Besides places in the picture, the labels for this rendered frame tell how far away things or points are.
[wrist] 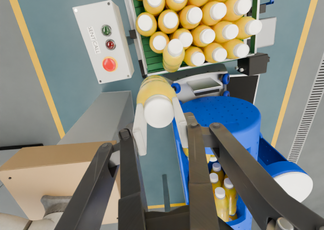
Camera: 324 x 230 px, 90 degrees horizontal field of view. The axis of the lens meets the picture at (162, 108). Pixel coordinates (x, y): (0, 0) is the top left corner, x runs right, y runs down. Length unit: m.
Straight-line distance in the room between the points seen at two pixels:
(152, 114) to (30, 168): 0.61
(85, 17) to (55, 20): 1.27
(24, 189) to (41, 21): 1.35
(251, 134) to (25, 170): 0.75
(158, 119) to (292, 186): 0.99
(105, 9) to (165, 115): 0.36
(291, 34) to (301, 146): 1.43
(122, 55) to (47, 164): 0.47
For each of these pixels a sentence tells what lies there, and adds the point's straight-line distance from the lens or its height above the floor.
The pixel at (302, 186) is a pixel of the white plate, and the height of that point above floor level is 1.04.
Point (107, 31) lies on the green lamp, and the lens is 0.48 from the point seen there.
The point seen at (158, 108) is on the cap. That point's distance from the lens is 0.20.
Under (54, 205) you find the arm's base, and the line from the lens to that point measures 0.83.
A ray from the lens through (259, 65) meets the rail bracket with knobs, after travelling 0.71.
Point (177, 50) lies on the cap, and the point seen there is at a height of 1.14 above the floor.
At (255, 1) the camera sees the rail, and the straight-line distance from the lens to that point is 0.71.
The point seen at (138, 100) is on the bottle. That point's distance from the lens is 0.24.
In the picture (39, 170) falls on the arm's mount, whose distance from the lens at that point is 0.75.
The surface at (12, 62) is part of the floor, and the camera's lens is 2.04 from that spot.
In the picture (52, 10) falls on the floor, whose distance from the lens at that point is 1.78.
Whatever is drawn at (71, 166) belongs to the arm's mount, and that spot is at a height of 1.12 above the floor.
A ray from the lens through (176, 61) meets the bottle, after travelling 0.48.
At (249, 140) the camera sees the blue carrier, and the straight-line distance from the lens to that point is 0.52.
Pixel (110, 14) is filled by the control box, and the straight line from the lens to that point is 0.50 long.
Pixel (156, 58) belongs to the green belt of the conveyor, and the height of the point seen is 0.90.
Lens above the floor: 1.58
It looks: 65 degrees down
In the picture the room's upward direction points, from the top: 172 degrees clockwise
